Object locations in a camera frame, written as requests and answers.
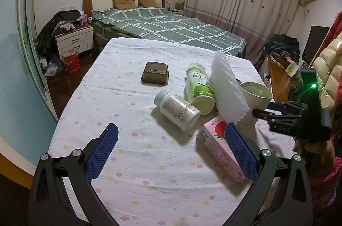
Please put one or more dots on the white foam net sheet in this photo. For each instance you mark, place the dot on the white foam net sheet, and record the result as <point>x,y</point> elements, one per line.
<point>227,87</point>

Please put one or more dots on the dark clothes pile on nightstand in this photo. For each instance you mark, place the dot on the dark clothes pile on nightstand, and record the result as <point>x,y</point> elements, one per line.
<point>53,25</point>

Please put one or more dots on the small bedside lamp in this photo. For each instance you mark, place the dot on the small bedside lamp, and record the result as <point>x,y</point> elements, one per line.
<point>168,1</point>

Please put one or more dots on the plain brown pillow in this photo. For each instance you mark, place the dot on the plain brown pillow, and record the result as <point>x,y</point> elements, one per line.
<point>147,0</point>

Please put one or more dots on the white pill bottle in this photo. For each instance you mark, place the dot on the white pill bottle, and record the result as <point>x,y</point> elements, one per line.
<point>177,109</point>

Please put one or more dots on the red bucket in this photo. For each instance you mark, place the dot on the red bucket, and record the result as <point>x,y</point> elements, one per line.
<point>70,61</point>

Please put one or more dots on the black television screen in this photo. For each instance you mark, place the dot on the black television screen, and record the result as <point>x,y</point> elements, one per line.
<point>315,44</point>

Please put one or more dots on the dark clothes heap by curtain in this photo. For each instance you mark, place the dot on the dark clothes heap by curtain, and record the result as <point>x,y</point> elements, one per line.
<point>280,47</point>

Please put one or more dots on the brown plastic food container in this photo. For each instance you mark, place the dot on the brown plastic food container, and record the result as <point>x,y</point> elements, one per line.
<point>155,73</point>

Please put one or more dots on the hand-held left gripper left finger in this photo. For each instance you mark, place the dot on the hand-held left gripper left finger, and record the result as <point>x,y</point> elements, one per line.
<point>103,151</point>

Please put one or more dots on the plastic bag on floor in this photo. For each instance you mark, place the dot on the plastic bag on floor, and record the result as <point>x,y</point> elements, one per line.
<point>53,67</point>

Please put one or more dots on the cream puffer jacket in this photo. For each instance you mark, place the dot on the cream puffer jacket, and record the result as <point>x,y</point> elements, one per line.
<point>330,73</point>

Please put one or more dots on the pink tissue box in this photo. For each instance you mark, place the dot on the pink tissue box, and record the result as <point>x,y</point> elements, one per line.
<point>83,19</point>

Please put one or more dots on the yellow box on bedside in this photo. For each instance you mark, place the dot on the yellow box on bedside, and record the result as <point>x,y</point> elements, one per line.
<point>179,5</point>

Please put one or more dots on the frosted sliding wardrobe door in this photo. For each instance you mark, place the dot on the frosted sliding wardrobe door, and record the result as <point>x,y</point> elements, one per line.
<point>18,68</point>

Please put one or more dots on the pink drink carton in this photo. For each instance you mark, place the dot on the pink drink carton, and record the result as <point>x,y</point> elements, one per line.
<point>213,141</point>

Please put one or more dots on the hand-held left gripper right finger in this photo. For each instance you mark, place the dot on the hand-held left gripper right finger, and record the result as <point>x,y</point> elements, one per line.
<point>240,153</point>

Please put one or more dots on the red hanging garment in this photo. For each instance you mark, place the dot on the red hanging garment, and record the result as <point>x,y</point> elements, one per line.
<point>335,31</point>

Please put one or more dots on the green box on desk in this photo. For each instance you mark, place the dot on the green box on desk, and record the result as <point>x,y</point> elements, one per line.
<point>292,67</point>

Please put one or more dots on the wooden desk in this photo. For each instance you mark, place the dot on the wooden desk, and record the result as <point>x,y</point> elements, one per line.
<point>279,81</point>

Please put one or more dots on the brown bear face pillow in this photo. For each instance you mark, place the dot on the brown bear face pillow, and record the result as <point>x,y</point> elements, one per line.
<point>123,1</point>

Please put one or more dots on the person's right forearm pink sleeve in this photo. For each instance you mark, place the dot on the person's right forearm pink sleeve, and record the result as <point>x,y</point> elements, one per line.
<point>327,188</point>

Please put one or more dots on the pale green paper bowl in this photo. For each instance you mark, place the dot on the pale green paper bowl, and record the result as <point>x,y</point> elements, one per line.
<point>255,105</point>

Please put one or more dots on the person's right hand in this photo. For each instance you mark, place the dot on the person's right hand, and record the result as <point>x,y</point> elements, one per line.
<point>320,155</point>

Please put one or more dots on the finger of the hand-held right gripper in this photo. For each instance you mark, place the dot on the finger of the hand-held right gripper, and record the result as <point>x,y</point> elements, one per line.
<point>275,106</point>
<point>263,113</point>

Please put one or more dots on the white nightstand with drawers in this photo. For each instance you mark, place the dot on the white nightstand with drawers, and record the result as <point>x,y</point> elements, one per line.
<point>76,40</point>

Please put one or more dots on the green label drink bottle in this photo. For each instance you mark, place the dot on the green label drink bottle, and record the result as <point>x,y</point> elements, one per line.
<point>199,89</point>

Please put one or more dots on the bed with green quilt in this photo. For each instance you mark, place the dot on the bed with green quilt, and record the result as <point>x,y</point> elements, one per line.
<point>165,25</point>

